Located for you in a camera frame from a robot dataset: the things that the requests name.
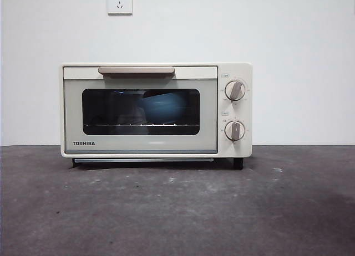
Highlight oven door with tan handle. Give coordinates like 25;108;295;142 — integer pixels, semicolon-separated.
63;66;218;155

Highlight metal wire oven rack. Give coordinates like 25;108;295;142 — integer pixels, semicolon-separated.
83;122;200;128

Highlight cream timer knob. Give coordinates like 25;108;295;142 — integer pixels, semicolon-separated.
224;120;246;142

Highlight white wall socket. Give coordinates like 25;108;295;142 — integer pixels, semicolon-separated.
107;0;133;16

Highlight cream temperature knob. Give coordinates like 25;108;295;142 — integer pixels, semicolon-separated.
224;80;246;102

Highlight cream Toshiba toaster oven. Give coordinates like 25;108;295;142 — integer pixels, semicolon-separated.
60;62;252;170

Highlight blue ribbed bowl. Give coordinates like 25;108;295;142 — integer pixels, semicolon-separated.
137;93;190;124

